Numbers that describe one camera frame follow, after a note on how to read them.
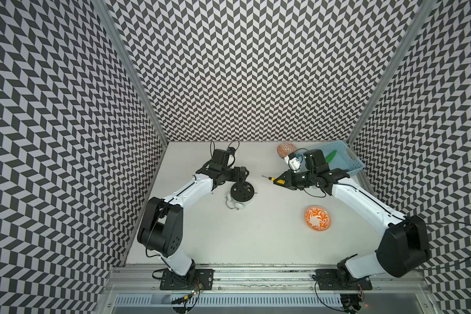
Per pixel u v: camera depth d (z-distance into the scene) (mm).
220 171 700
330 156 1081
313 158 639
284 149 1118
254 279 744
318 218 878
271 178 802
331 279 723
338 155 1109
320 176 625
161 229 449
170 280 720
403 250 416
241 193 931
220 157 691
